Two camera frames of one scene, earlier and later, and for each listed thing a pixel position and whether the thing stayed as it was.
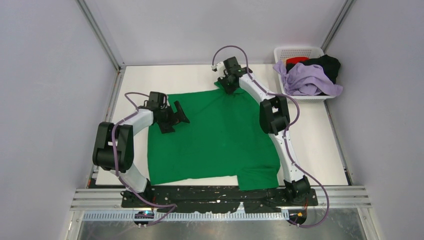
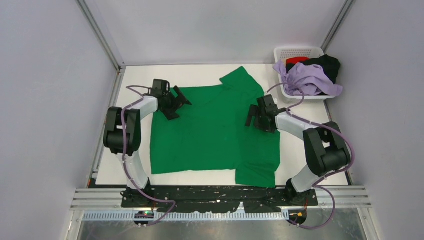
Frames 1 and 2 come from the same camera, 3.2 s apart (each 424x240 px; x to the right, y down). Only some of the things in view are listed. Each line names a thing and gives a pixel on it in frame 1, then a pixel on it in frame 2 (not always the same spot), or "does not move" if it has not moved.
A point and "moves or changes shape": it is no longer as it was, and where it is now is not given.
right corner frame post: (346, 9) does not move
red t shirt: (295, 60) does not move
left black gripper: (166, 128) -> (179, 101)
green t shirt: (224, 137) moves or changes shape
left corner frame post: (104, 44) does not move
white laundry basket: (282, 53) does not move
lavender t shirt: (307, 79) does not move
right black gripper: (229, 90) -> (255, 111)
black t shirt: (330, 64) does not move
